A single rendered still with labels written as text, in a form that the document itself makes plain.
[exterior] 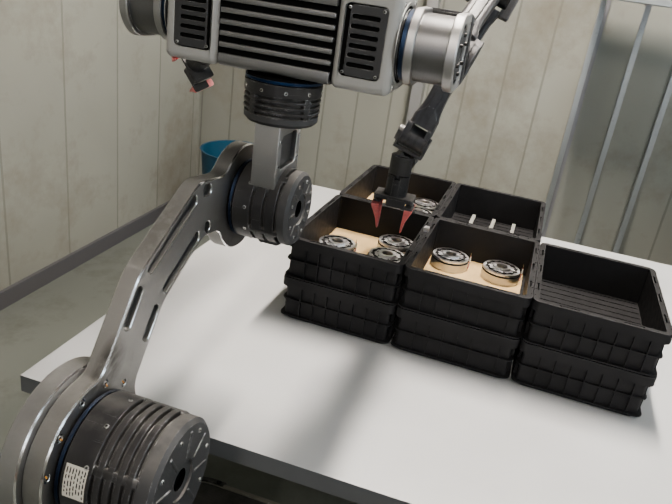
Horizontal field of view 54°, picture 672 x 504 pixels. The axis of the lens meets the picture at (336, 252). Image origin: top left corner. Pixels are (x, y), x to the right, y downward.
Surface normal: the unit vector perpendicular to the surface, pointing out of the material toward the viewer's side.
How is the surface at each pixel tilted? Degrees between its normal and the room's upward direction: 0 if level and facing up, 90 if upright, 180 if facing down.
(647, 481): 0
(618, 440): 0
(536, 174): 90
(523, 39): 90
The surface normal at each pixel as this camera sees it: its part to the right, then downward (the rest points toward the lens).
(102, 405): 0.10, -0.87
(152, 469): -0.10, -0.45
